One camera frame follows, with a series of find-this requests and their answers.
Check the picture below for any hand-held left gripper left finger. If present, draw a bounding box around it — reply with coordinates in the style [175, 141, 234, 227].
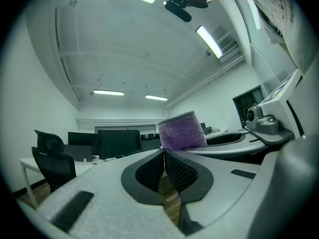
[36, 148, 185, 239]

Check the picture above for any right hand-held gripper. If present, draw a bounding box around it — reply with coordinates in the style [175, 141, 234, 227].
[206, 68, 306, 145]

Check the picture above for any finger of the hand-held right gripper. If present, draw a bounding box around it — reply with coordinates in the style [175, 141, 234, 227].
[185, 132, 268, 162]

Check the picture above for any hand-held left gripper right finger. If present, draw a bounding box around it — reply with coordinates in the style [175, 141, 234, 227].
[164, 148, 262, 237]

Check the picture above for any purple cloth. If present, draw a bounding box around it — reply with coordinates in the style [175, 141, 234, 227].
[158, 110, 208, 151]

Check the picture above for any dark window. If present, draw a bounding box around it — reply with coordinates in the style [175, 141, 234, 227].
[232, 85, 265, 127]

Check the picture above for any large black monitor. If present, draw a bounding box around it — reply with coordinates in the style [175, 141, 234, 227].
[97, 129, 142, 160]

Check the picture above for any black office chair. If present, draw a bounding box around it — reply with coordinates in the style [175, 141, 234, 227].
[31, 129, 77, 193]

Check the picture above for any small black monitor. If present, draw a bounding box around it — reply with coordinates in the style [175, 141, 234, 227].
[67, 131, 102, 157]

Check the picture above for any grey laptop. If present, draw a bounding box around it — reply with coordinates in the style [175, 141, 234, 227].
[140, 138, 161, 152]

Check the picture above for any ceiling air vent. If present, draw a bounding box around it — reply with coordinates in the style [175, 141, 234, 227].
[214, 25, 241, 61]

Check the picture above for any white printed t-shirt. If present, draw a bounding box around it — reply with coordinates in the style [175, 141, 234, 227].
[246, 0, 319, 74]

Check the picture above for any grey gripper camera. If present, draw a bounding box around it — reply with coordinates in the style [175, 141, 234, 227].
[246, 103, 279, 134]

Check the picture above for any black head-worn camera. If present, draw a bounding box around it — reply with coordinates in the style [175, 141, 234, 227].
[163, 0, 209, 22]

